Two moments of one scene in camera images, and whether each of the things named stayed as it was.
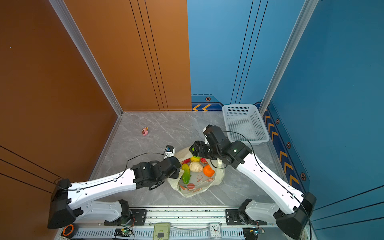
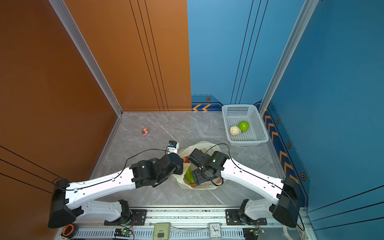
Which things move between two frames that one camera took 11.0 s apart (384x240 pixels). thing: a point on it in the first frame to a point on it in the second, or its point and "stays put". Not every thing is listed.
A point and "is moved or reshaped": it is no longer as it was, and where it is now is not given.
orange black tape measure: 68,230 stays put
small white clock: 214,230 stays put
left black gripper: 176,174 stays put
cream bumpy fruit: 196,166 is moved or reshaped
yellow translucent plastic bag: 198,175 is moved or reshaped
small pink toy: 145,131 stays put
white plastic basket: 244,122 stays put
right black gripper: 199,149 to 198,179
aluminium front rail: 185,224 stays put
